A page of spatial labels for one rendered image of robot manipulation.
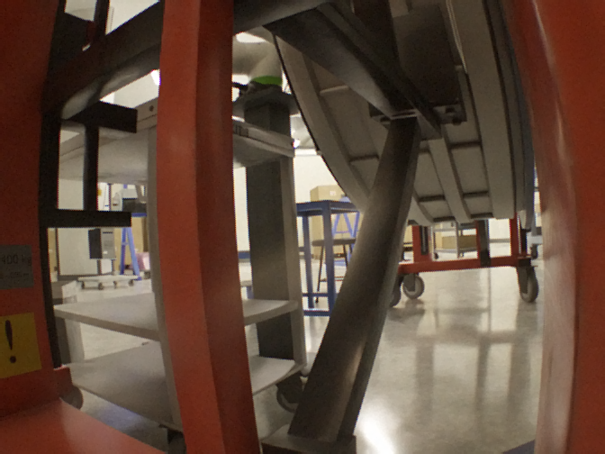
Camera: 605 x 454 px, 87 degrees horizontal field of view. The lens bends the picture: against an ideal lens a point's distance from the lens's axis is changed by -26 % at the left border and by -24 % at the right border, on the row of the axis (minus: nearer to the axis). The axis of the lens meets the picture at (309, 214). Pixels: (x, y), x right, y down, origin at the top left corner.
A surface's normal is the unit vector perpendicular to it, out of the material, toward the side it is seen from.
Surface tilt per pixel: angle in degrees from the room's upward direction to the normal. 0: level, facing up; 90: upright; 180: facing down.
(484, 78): 129
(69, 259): 90
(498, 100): 134
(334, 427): 43
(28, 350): 90
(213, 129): 90
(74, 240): 90
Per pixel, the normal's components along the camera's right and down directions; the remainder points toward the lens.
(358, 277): -0.37, -0.74
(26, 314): 0.88, -0.08
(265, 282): -0.55, -0.01
